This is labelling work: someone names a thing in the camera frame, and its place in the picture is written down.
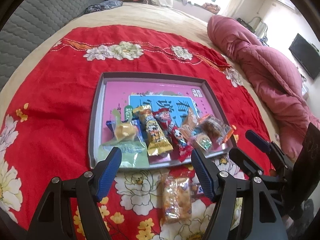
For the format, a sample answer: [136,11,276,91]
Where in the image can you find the orange-edged brown snack pack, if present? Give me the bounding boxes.
[199,114,234,145]

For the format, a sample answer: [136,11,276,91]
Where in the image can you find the small round green-label pastry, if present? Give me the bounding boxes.
[190,132,212,152]

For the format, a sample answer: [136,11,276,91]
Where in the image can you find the red panda snack pack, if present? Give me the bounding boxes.
[153,108,193,162]

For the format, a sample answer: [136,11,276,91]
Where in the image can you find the clear pack rice crackers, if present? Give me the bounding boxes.
[162,176,192,224]

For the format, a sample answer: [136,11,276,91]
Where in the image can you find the yellow wafer bar pack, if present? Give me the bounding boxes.
[132,105,173,156]

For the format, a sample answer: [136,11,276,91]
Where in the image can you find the light green snack packet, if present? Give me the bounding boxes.
[97,139,149,168]

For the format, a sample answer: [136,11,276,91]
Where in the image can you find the clear pack yellow pastry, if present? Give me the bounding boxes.
[110,109,139,144]

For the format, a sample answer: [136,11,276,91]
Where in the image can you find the blue oreo cookie pack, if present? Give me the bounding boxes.
[106,118,145,142]

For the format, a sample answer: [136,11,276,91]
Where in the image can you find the brown snickers bar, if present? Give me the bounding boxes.
[191,183,204,197]

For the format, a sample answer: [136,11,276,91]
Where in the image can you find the orange cat biscuit pack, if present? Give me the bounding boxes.
[180,108,199,140]

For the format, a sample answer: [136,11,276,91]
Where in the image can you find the red floral blanket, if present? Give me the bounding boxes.
[1,25,271,239]

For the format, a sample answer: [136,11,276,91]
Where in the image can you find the pink quilted comforter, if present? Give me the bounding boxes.
[207,15,319,159]

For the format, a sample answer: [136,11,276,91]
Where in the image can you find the pink blue workbook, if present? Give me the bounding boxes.
[101,80,226,165]

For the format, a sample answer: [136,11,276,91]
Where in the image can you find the black television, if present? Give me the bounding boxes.
[289,34,320,80]

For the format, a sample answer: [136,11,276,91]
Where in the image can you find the grey shallow box tray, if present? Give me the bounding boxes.
[88,71,237,172]

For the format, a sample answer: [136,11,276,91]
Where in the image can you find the dark blue patterned pillow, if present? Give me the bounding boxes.
[84,0,123,14]

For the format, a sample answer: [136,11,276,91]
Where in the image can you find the grey quilted headboard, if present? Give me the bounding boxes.
[1,0,103,87]

